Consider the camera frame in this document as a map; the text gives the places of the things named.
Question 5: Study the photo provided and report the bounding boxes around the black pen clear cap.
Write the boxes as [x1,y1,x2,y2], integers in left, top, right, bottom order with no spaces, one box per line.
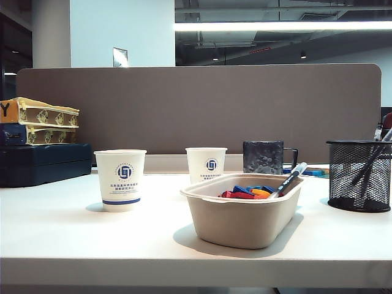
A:
[269,162,308,199]

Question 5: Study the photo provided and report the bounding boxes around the black mesh pen holder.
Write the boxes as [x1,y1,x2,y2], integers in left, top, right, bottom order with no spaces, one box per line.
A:
[326,140,392,213]

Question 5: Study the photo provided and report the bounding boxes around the thin black pen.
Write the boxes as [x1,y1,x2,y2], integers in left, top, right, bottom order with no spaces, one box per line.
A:
[352,121,384,186]

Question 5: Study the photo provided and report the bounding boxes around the dark pen clear cap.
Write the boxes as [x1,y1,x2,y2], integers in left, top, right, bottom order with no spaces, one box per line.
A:
[360,127,392,200]

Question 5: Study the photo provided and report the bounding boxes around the white paper cup blue logo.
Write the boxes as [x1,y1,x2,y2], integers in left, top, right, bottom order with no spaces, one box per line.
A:
[185,147,228,184]

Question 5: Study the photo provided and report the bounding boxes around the brown fabric desk partition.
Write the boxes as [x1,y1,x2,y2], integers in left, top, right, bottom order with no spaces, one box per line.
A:
[15,63,383,164]

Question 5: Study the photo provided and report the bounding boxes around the long red flat piece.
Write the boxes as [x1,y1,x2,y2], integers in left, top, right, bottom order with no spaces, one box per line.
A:
[217,190,255,199]

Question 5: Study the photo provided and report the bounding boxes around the dark textured glass mug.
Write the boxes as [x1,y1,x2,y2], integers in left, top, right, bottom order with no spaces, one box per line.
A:
[243,140,299,176]

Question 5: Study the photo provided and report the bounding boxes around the white paper cup blue band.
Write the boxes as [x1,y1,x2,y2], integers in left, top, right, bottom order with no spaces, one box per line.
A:
[93,149,148,213]

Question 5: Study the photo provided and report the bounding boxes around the beige pulp food tray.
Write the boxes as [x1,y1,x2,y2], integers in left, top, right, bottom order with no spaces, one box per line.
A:
[179,173,304,250]

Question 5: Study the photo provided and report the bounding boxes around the long white ceiling light strip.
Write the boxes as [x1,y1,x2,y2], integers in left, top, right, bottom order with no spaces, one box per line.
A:
[174,20,392,32]

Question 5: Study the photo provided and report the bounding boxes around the dark blue plastic case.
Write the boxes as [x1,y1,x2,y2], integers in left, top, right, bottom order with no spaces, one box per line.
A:
[0,143,92,189]

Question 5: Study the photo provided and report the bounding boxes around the stacked yellow patterned boxes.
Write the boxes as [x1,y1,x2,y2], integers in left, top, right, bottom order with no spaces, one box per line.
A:
[0,97,80,129]

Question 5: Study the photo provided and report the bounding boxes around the white round column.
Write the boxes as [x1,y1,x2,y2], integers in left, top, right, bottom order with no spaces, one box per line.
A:
[31,0,72,69]

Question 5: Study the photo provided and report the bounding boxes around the small wall sign plaque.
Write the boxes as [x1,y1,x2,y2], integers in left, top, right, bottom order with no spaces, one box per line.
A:
[112,47,129,68]

